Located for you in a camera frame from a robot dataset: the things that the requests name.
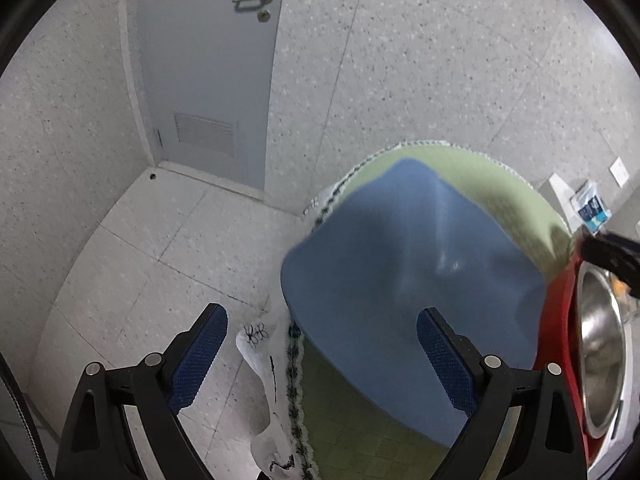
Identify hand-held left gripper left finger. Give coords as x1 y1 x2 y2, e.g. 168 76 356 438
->
54 302 229 480

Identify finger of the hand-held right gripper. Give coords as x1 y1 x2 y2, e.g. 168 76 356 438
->
580 232 640 297

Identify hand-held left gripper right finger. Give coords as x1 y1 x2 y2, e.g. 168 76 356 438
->
416 307 589 480

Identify stainless steel bowl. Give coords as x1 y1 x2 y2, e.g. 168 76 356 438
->
575 262 629 438

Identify red plastic basin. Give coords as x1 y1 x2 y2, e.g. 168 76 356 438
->
532 255 601 480

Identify blue plate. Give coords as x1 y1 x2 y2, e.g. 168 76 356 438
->
280 158 549 448

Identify blue tissue packet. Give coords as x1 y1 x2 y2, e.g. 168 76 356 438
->
572 180 612 234

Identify white lace tablecloth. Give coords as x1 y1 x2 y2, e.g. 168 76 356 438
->
235 140 531 480

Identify white sink counter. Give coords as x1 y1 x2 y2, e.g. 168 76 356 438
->
537 172 640 261

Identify green table mat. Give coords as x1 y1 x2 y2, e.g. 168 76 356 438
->
287 144 576 480

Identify door vent grille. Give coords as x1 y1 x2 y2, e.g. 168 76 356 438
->
173 112 234 150

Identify grey door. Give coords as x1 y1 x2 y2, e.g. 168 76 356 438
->
127 0 292 193

